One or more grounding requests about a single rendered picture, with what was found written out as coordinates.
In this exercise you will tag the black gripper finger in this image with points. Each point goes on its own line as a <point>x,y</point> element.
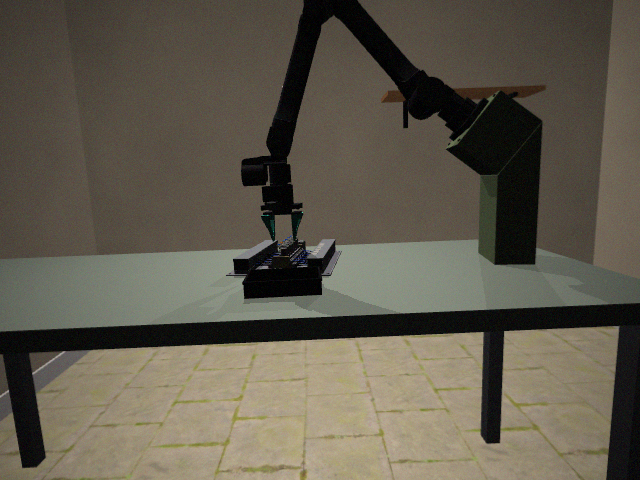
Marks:
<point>296,219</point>
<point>269,221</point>

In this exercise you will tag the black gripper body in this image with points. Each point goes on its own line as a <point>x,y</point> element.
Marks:
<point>285,209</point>

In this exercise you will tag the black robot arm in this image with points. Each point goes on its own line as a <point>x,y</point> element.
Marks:
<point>430,94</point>

